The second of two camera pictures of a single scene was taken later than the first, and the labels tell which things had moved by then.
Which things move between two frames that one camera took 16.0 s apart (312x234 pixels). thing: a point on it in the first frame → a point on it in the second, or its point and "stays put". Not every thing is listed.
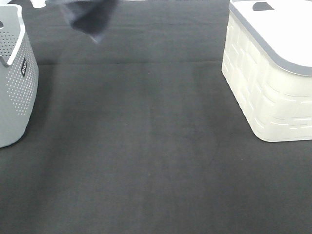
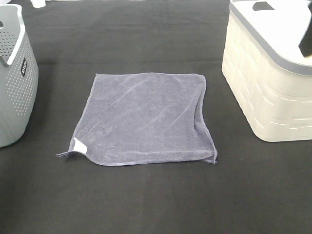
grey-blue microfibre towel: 92,17 → 135,118
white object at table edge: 37,4 stays put
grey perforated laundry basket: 19,76 stays put
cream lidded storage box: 267,62 stays put
